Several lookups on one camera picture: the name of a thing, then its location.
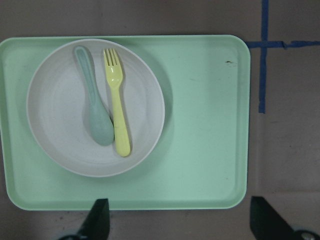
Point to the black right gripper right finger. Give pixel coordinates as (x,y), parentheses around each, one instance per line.
(267,224)

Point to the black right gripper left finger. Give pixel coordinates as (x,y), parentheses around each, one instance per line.
(96,226)

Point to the white round plate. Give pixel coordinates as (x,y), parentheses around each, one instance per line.
(57,110)

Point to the yellow plastic fork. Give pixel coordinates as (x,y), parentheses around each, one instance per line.
(114,79)

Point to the light green tray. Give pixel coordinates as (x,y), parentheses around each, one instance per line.
(186,102)

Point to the green plastic spoon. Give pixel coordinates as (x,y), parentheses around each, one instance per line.
(100,124)

